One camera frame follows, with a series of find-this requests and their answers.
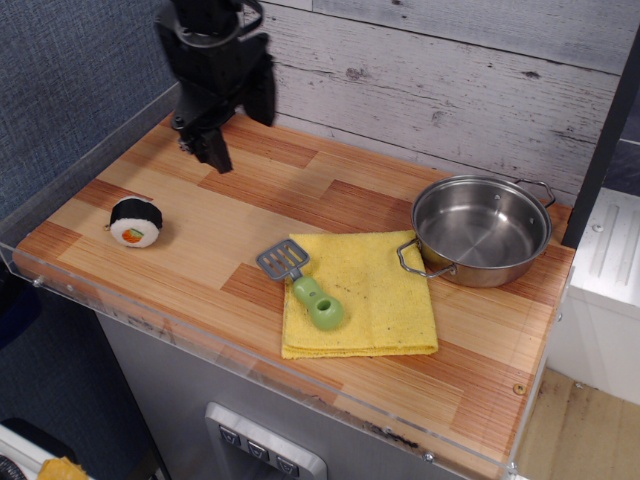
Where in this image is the clear acrylic table guard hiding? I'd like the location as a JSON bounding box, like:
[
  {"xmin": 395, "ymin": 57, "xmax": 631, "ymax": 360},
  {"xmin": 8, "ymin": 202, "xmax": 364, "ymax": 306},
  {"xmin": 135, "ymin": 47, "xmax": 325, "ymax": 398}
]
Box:
[{"xmin": 1, "ymin": 90, "xmax": 575, "ymax": 479}]

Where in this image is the white box at right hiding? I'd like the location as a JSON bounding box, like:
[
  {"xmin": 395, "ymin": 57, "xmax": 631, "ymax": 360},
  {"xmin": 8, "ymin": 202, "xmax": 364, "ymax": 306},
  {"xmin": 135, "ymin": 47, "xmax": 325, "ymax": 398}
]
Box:
[{"xmin": 547, "ymin": 188, "xmax": 639, "ymax": 404}]

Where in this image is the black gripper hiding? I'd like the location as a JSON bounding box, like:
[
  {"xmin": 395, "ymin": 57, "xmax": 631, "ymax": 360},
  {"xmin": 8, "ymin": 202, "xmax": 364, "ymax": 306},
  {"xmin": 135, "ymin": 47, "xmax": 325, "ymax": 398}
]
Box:
[{"xmin": 171, "ymin": 76, "xmax": 240, "ymax": 174}]

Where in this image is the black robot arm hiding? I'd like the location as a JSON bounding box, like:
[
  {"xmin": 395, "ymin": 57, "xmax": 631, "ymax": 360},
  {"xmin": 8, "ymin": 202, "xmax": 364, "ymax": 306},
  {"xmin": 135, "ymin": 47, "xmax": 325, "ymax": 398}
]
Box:
[{"xmin": 154, "ymin": 1, "xmax": 276, "ymax": 174}]

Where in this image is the stainless steel pot bowl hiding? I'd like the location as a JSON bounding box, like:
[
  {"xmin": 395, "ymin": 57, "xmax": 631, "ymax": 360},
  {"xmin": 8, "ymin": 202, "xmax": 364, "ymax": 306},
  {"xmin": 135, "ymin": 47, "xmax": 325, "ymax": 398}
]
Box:
[{"xmin": 396, "ymin": 175, "xmax": 556, "ymax": 288}]

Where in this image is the plush sushi roll toy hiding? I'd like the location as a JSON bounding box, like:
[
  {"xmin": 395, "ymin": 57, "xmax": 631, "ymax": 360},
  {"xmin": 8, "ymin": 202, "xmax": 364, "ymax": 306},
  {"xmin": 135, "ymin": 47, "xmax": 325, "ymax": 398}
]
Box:
[{"xmin": 106, "ymin": 196, "xmax": 163, "ymax": 248}]

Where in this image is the yellow object bottom left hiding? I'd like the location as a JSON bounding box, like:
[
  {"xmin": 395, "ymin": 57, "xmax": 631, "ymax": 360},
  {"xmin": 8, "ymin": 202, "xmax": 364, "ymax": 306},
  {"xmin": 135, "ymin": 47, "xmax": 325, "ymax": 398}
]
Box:
[{"xmin": 36, "ymin": 457, "xmax": 89, "ymax": 480}]

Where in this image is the silver cabinet button panel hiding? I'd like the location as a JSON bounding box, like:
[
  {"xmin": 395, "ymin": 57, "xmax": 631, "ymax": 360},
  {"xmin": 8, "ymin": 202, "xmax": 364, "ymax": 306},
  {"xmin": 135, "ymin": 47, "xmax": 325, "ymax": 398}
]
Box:
[{"xmin": 205, "ymin": 402, "xmax": 328, "ymax": 479}]

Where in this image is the yellow folded cloth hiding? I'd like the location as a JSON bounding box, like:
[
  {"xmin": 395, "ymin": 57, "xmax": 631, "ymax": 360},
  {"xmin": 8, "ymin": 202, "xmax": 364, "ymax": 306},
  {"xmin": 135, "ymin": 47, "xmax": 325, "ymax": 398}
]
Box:
[{"xmin": 281, "ymin": 231, "xmax": 438, "ymax": 359}]

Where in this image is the dark right vertical post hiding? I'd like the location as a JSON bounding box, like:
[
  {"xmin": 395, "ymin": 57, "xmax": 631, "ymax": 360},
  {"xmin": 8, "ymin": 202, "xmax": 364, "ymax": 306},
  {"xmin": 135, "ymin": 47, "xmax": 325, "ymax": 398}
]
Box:
[{"xmin": 561, "ymin": 30, "xmax": 639, "ymax": 249}]

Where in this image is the green grey toy spatula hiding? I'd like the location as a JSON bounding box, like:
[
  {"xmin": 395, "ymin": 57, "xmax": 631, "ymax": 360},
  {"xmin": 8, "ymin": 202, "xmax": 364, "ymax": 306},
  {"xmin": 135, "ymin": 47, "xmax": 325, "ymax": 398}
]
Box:
[{"xmin": 256, "ymin": 239, "xmax": 344, "ymax": 331}]

